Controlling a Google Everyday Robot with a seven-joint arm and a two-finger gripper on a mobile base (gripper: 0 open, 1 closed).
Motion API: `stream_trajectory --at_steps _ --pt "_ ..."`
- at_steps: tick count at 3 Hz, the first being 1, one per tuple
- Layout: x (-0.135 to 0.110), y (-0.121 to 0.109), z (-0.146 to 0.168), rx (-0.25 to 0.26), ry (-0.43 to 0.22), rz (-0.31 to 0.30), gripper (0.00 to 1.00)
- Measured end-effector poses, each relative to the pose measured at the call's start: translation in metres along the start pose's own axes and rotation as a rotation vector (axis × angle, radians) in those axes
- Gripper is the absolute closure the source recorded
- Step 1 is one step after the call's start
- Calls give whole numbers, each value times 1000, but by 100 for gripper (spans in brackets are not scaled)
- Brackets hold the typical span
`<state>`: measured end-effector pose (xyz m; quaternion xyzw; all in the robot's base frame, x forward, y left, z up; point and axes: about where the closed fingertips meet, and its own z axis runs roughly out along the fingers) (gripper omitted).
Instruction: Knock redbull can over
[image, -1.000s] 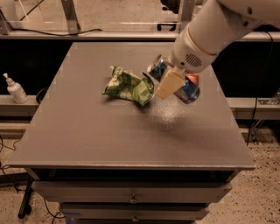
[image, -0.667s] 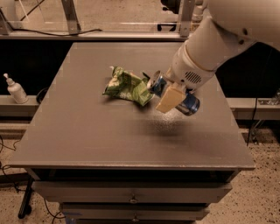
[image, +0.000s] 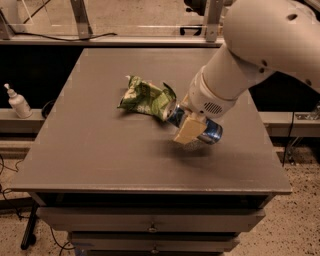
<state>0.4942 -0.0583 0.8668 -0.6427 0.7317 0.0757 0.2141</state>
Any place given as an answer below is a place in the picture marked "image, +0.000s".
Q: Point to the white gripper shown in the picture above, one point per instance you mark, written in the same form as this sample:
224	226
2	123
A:
206	98

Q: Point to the blue silver redbull can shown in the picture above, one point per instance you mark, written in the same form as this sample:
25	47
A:
174	114

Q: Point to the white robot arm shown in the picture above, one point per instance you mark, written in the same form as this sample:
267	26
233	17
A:
261	37

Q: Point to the crumpled green chip bag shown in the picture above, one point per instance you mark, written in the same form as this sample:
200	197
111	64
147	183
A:
145	98

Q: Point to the grey upper drawer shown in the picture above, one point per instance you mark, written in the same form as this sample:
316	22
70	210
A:
150	220

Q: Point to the grey drawer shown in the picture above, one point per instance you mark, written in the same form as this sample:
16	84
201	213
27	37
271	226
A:
153	242
150	220

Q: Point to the grey lower drawer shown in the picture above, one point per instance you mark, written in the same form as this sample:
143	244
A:
153	242

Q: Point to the white pump bottle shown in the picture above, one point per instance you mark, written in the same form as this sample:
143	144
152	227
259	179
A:
18	103

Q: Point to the black table leg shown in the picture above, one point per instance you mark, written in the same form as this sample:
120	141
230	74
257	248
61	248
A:
29	238

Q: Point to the metal frame post right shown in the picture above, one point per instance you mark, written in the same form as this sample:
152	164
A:
212	19

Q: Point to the metal frame post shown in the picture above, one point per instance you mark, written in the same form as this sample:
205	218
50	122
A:
212	19
81	18

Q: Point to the metal frame post left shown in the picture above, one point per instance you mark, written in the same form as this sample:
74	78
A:
81	18

